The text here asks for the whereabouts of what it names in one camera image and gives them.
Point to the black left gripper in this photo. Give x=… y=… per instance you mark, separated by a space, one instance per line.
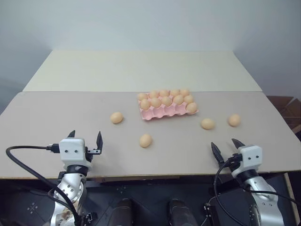
x=89 y=156

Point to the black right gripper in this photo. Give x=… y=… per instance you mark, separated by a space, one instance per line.
x=232 y=163

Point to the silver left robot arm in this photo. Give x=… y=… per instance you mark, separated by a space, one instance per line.
x=70 y=186

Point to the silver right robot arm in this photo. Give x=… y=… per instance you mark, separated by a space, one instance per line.
x=265 y=202

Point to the pink egg tray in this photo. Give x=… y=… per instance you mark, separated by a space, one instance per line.
x=162 y=111

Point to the brown egg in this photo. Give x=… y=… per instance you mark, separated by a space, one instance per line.
x=142 y=96
x=234 y=120
x=188 y=99
x=116 y=117
x=154 y=94
x=192 y=107
x=175 y=92
x=164 y=93
x=145 y=140
x=166 y=101
x=155 y=102
x=208 y=123
x=178 y=99
x=145 y=104
x=184 y=91

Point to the small black box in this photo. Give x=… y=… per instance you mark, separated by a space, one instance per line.
x=207 y=210
x=89 y=216

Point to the dark rounded shape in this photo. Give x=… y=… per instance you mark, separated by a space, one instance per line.
x=125 y=213
x=181 y=213

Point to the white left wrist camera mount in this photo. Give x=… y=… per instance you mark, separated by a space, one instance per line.
x=71 y=153

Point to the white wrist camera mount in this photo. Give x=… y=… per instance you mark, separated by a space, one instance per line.
x=251 y=157
x=71 y=153

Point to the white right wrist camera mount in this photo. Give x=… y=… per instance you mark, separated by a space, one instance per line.
x=251 y=157

